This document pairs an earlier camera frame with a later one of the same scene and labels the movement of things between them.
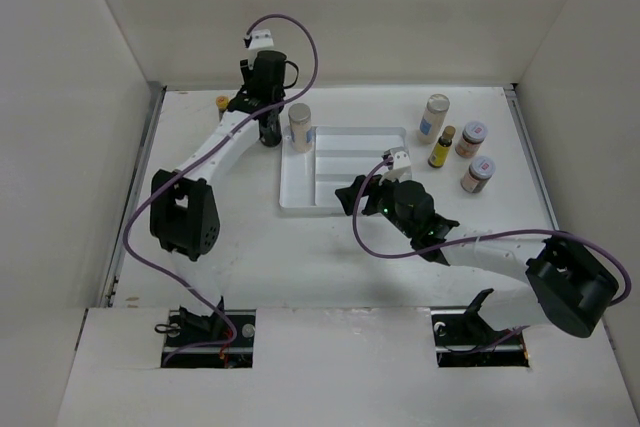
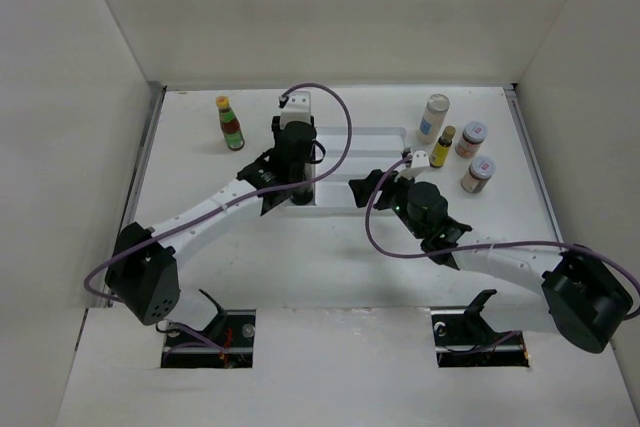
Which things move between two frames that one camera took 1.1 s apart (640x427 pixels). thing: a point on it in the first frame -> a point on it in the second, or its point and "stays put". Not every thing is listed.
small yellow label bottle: x=440 y=151 stays put
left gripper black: x=248 y=71 -> x=276 y=126
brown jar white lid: x=470 y=139 stays put
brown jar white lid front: x=478 y=174 stays put
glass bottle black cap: x=270 y=128 -> x=299 y=196
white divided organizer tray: x=308 y=180 stays put
